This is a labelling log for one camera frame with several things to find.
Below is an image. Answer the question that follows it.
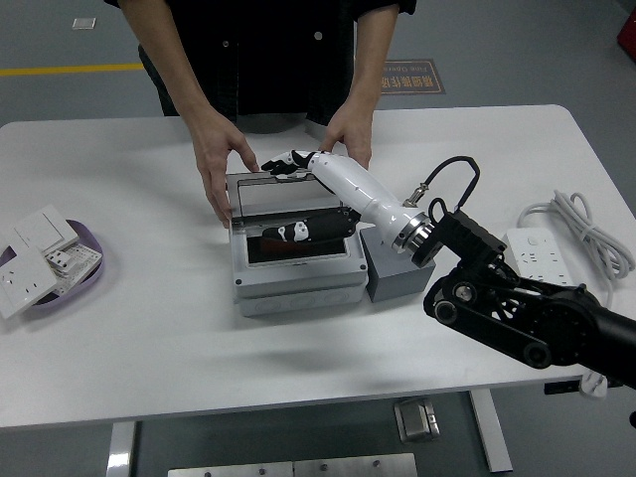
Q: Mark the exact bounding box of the person's left hand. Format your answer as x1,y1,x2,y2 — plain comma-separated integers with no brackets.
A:
317,100,376,171

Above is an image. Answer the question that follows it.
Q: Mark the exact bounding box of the white and black robot right hand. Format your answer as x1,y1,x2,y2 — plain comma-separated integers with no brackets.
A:
260,148,424,250

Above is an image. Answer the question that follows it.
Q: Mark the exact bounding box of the person's right hand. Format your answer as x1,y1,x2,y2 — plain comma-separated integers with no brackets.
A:
190,105,260,231

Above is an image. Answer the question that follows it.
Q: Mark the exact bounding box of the grey junction box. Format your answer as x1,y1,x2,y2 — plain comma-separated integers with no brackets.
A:
226,171,370,318

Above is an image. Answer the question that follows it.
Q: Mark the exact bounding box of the grey cube with round hole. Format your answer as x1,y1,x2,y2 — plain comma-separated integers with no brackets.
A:
359,226,437,303

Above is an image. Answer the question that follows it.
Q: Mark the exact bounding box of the grey metal box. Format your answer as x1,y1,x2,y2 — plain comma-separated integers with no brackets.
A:
394,397,441,443

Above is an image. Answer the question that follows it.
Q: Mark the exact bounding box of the brown floor sign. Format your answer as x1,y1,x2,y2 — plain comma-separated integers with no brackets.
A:
379,59,447,96

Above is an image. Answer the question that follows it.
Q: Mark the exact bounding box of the person's torso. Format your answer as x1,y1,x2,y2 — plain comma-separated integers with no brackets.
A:
102,0,419,136

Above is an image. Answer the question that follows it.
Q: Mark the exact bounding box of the purple tray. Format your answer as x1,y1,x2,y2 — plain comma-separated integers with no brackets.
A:
0,218,107,315

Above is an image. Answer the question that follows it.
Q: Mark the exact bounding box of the yellow floor tape line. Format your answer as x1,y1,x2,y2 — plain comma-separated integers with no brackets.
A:
0,62,146,79

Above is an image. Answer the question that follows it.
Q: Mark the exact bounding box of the white power strip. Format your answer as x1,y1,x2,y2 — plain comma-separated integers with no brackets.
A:
500,227,578,288

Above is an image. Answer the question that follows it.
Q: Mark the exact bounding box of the small white socket module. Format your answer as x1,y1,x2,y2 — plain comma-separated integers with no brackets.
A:
43,247,77,275

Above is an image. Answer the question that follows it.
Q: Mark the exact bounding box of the white table leg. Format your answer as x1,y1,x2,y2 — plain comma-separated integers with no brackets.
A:
105,420,138,477
469,389,514,474

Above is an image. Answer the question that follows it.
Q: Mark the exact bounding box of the red object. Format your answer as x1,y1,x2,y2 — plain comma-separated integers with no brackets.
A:
615,9,636,51

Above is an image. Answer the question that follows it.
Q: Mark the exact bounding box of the white light switch plate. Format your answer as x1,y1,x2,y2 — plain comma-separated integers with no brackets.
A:
13,205,82,255

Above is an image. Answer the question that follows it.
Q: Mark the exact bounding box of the white power cord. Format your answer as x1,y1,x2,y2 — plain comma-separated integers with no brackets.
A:
516,190,636,399

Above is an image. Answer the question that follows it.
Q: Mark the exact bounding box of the white wall socket plate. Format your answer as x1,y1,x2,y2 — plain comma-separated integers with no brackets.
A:
0,246,62,321

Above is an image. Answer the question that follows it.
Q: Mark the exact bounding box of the grey metal base plate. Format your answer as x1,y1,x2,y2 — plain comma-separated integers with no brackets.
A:
167,460,295,477
292,452,418,477

